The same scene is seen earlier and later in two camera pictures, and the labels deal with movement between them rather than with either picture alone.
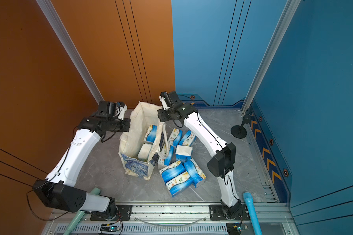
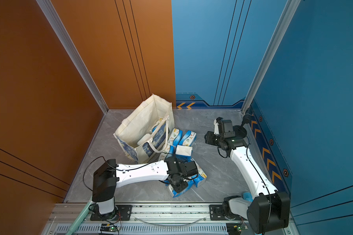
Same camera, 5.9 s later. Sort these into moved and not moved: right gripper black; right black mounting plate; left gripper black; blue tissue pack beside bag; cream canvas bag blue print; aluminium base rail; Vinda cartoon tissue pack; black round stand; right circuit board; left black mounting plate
Moved: right gripper black; left gripper black; Vinda cartoon tissue pack; cream canvas bag blue print
Not moved: left black mounting plate; blue tissue pack beside bag; aluminium base rail; right circuit board; black round stand; right black mounting plate
